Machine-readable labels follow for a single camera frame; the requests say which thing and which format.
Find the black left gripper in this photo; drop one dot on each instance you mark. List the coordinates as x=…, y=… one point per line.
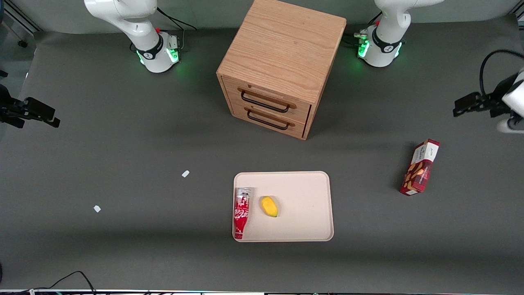
x=492, y=103

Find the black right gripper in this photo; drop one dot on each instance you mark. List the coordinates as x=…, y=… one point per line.
x=9, y=111

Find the red tartan cookie box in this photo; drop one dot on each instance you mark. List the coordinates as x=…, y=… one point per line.
x=419, y=168

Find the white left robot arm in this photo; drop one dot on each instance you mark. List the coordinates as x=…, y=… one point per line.
x=385, y=41

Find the beige plastic tray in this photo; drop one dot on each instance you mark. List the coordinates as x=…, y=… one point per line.
x=303, y=205

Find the wooden drawer front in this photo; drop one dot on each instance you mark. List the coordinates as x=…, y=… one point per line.
x=231, y=92
x=239, y=111

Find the wooden drawer cabinet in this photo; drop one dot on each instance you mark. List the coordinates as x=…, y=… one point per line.
x=282, y=49

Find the red cola can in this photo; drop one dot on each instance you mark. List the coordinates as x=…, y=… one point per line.
x=241, y=213

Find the yellow lemon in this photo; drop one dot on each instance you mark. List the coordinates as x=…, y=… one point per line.
x=269, y=206

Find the black frame foot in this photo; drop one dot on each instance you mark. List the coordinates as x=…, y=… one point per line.
x=22, y=43

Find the aluminium frame rail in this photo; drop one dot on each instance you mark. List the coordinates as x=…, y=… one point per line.
x=20, y=18
x=519, y=18

